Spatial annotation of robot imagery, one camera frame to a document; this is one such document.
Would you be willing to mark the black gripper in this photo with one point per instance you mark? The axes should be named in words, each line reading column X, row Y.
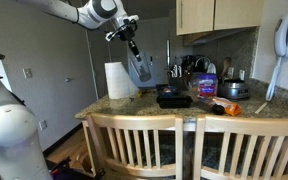
column 128, row 33

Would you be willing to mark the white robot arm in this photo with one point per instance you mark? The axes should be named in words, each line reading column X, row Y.
column 7, row 133

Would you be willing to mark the chrome vertical pole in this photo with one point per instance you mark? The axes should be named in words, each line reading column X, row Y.
column 167, row 55

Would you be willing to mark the white paper towel roll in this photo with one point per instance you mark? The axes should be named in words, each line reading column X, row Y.
column 117, row 81

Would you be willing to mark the dark knife block with utensils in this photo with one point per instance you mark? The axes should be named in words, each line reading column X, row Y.
column 176, row 78

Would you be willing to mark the dark blue round container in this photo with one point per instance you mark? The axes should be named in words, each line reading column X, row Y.
column 167, row 90

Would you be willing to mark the black coffee maker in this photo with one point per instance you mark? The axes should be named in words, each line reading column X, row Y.
column 189, row 66

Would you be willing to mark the black plastic tray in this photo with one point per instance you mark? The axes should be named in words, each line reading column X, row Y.
column 174, row 101

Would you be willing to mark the light wood cabinet door narrow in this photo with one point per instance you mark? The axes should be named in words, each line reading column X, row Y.
column 194, row 16

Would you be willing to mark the light wooden slat chair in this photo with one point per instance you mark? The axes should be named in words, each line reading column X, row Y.
column 134, row 121
column 250, row 126

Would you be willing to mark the metal door knob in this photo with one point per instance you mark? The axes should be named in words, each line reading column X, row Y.
column 67, row 80

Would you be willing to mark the clear jar blue label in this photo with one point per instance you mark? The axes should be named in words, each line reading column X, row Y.
column 206, row 85

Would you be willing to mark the white backsplash outlet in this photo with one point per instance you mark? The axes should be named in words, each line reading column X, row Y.
column 230, row 72
column 242, row 74

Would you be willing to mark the black round-headed tool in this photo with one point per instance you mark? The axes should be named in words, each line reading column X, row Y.
column 218, row 109

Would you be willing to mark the silver rice cooker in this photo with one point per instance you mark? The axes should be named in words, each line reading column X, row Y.
column 234, row 90

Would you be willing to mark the light wood cabinet door wide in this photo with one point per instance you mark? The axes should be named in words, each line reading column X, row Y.
column 239, row 13

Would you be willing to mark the orange snack packet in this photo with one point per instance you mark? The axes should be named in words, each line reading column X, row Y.
column 230, row 107

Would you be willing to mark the black and red floor gear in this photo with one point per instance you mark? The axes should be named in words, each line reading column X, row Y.
column 64, row 168

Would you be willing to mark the thin wooden stick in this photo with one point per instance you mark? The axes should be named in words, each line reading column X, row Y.
column 261, row 107

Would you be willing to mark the white light switch plate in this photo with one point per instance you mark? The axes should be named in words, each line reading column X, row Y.
column 27, row 73

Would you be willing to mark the white wall outlet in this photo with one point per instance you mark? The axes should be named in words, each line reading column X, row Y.
column 43, row 125

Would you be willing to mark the white wall phone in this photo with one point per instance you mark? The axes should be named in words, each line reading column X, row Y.
column 285, row 33

